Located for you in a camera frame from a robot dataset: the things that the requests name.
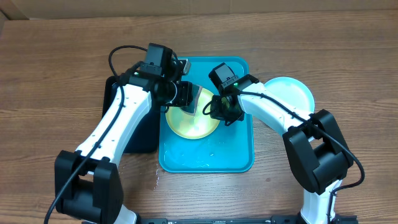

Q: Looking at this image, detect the green scrubbing sponge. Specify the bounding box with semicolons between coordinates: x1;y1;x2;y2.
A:
180;85;203;116

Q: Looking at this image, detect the black mounting rail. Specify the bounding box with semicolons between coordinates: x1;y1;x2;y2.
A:
81;213;358;224

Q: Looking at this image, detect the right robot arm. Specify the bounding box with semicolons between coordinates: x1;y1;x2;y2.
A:
207;72;358;223

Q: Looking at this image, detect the yellow plate with stain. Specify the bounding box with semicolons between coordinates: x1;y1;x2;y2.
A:
165;88;220;139

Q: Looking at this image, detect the white plate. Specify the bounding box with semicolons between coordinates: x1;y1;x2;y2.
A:
264;77;315;113

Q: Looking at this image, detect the black tray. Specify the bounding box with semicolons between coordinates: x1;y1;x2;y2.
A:
102;77;160;154

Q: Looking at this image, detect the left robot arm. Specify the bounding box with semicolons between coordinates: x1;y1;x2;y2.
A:
44;71;201;223

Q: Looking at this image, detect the teal serving tray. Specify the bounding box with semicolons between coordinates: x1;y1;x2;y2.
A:
159;56;254;173

